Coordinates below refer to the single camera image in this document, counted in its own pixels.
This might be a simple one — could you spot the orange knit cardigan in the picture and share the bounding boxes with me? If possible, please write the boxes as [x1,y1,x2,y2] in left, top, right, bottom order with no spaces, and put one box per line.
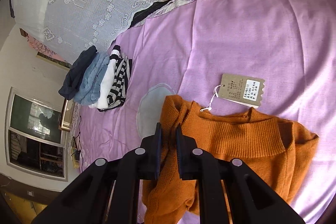
[142,95,319,223]

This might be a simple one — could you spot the gold picture frame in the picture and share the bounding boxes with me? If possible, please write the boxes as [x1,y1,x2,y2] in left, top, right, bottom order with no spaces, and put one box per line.
[59,99,75,132]

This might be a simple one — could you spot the folded navy garment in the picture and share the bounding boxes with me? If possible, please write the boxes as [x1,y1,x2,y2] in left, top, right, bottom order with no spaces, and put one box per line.
[58,46,97,101]

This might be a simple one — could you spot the folded black white striped garment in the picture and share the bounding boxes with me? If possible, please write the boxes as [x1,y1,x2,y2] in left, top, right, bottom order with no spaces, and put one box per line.
[98,45,133,112]

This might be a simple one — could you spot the brown paper clothing tag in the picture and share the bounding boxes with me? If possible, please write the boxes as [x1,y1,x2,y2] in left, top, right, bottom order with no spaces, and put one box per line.
[201,73,265,112]

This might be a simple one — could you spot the framed window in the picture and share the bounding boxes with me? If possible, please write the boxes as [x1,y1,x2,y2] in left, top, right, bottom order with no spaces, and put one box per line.
[5,88,68,181]

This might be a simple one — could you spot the folded light blue fleece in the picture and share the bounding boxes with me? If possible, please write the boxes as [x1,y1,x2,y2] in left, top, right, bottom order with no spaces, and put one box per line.
[73,52,110,106]

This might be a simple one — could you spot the purple bed sheet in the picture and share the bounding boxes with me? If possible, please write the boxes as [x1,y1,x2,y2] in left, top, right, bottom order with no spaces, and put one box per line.
[76,0,335,223]

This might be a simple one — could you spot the black cable on bed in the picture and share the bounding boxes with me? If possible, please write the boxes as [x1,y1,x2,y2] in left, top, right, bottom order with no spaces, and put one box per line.
[70,115,84,173]

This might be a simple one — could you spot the pink floral pillow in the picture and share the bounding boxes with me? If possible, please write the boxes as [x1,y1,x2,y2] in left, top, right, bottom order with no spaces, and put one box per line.
[27,35,65,62]

